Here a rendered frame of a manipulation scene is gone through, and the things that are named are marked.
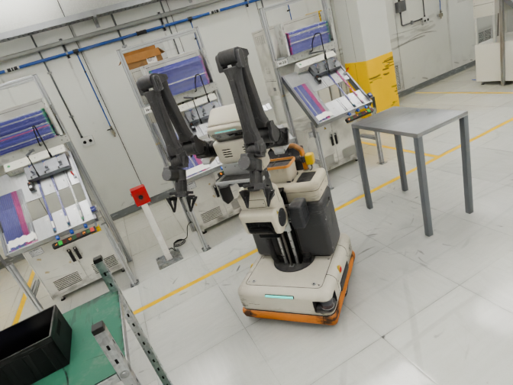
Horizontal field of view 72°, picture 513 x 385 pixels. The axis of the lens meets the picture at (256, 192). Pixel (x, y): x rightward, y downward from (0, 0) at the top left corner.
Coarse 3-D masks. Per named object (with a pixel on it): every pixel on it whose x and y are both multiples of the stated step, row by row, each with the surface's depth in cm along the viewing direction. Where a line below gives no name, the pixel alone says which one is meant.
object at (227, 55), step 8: (232, 48) 135; (224, 56) 136; (232, 56) 134; (224, 64) 138; (232, 64) 144; (248, 64) 146; (248, 72) 146; (248, 80) 146; (248, 88) 148; (248, 96) 150; (256, 96) 152; (256, 104) 152; (256, 112) 153; (264, 112) 157; (256, 120) 156; (264, 120) 156; (272, 120) 157; (272, 128) 156; (272, 136) 156
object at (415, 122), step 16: (384, 112) 293; (400, 112) 280; (416, 112) 268; (432, 112) 258; (448, 112) 248; (464, 112) 239; (352, 128) 291; (368, 128) 272; (384, 128) 256; (400, 128) 246; (416, 128) 237; (432, 128) 232; (464, 128) 243; (400, 144) 311; (416, 144) 233; (464, 144) 248; (400, 160) 316; (416, 160) 239; (464, 160) 254; (400, 176) 325; (464, 176) 260; (368, 192) 311; (464, 192) 266; (368, 208) 318
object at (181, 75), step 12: (192, 60) 331; (156, 72) 322; (168, 72) 326; (180, 72) 330; (192, 72) 334; (204, 72) 338; (168, 84) 328; (180, 84) 333; (192, 84) 337; (204, 84) 341
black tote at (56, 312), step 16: (32, 320) 111; (48, 320) 113; (64, 320) 115; (0, 336) 109; (16, 336) 110; (32, 336) 112; (48, 336) 99; (64, 336) 108; (0, 352) 110; (16, 352) 96; (32, 352) 98; (48, 352) 99; (64, 352) 103; (0, 368) 95; (16, 368) 97; (32, 368) 99; (48, 368) 101; (0, 384) 96; (16, 384) 98
